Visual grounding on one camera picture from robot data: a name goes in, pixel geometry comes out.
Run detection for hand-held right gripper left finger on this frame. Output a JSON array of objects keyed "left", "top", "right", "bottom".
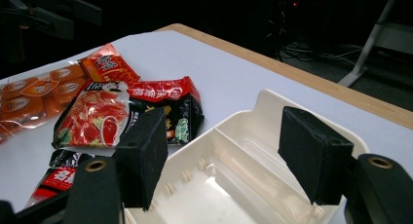
[{"left": 111, "top": 106, "right": 169, "bottom": 212}]

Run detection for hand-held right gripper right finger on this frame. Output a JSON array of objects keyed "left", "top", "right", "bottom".
[{"left": 278, "top": 105, "right": 356, "bottom": 206}]

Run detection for red orange seasoning packet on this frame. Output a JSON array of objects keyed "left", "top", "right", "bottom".
[{"left": 78, "top": 43, "right": 141, "bottom": 85}]

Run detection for white divided plastic container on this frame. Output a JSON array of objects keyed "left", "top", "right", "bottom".
[{"left": 125, "top": 88, "right": 370, "bottom": 224}]

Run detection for black and red noodle packet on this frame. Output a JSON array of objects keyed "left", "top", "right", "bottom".
[{"left": 126, "top": 75, "right": 206, "bottom": 146}]

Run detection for tomato soup base packet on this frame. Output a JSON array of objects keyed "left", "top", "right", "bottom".
[{"left": 52, "top": 80, "right": 131, "bottom": 151}]

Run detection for clear bag of orange cups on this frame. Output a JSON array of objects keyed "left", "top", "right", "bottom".
[{"left": 0, "top": 61, "right": 91, "bottom": 144}]

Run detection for black red silver packet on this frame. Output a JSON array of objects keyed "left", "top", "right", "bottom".
[{"left": 24, "top": 149, "right": 95, "bottom": 208}]

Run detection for white table mat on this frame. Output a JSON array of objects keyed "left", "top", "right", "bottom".
[{"left": 0, "top": 29, "right": 413, "bottom": 224}]

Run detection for white metal stand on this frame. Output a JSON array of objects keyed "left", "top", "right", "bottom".
[{"left": 337, "top": 0, "right": 413, "bottom": 88}]

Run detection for dark floor cables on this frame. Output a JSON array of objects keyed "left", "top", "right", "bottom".
[{"left": 278, "top": 38, "right": 364, "bottom": 66}]

